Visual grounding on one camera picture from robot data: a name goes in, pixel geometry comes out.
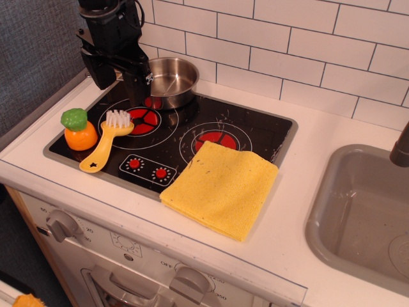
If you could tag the right red stove knob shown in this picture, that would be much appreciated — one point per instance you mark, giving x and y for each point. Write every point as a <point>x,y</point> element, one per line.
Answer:
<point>161,173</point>

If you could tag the grey right oven knob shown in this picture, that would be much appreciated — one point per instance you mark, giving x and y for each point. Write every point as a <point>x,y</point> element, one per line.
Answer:
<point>190,284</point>

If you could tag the grey left oven knob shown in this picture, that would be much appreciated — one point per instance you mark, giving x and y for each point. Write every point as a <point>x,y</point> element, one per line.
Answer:
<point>61,225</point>

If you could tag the orange plush object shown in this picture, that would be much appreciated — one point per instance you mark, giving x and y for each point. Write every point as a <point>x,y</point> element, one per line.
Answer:
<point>28,300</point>

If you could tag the stainless steel pot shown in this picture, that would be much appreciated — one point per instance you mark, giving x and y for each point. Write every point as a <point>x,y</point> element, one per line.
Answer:
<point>173,82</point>

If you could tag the grey oven knob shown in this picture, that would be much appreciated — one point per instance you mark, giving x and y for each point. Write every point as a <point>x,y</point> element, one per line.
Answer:
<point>190,284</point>
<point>61,225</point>

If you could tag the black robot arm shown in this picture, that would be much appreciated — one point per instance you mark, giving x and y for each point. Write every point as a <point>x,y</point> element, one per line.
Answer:
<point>99,8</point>

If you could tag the orange toy carrot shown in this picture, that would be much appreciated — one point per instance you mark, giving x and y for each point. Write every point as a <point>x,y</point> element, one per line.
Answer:
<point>80,134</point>

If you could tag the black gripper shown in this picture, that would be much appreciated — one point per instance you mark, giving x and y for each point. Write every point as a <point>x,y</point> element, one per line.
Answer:
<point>111,41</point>

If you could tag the black toy stove top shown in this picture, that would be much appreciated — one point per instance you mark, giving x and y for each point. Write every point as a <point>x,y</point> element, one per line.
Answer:
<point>170,138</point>

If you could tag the left red stove knob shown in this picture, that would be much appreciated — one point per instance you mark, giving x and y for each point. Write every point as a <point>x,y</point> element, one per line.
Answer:
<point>134,164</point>

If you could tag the yellow dish brush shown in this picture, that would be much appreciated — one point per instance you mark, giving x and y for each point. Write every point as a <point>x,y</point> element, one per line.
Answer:
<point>116,124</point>

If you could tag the yellow microfiber towel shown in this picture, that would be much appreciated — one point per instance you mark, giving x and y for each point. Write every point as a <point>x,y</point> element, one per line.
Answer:
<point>222,189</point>

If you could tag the red stove knob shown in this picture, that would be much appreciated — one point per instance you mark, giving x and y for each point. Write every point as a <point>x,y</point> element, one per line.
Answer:
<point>134,164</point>
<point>161,173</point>

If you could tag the grey toy sink basin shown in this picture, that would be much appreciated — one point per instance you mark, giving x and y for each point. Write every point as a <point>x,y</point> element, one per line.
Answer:
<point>359,220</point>

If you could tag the grey faucet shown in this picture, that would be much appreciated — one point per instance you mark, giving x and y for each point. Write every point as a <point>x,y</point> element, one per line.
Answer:
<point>399,154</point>

